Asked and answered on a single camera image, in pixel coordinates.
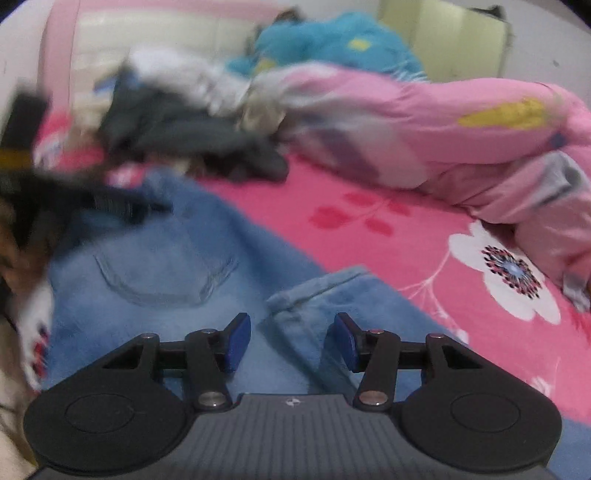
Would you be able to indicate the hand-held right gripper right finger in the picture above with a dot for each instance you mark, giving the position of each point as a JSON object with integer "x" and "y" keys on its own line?
{"x": 346, "y": 341}

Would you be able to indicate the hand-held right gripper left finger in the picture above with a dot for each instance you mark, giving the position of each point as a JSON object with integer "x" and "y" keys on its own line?
{"x": 238, "y": 341}

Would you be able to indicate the blue denim jeans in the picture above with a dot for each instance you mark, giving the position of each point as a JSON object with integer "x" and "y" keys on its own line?
{"x": 184, "y": 258}

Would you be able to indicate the pink floral bed sheet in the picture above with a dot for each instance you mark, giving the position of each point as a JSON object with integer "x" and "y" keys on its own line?
{"x": 392, "y": 230}

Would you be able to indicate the dark grey garment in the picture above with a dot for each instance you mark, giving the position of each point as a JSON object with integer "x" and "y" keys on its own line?
{"x": 175, "y": 124}

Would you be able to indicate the white garment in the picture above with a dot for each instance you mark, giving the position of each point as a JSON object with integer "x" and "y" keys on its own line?
{"x": 194, "y": 78}

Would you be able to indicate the white padded headboard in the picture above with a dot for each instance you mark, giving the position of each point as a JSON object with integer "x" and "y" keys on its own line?
{"x": 138, "y": 32}

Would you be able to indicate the beige garment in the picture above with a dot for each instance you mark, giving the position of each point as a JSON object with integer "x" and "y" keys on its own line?
{"x": 261, "y": 115}

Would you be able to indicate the pink carrot print quilt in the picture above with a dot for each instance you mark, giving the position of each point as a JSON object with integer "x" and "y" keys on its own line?
{"x": 415, "y": 129}

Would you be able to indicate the blue patterned quilt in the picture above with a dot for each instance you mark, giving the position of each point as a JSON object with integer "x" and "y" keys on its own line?
{"x": 332, "y": 41}

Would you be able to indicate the pale yellow wardrobe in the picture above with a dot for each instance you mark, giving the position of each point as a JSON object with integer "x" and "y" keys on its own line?
{"x": 452, "y": 37}

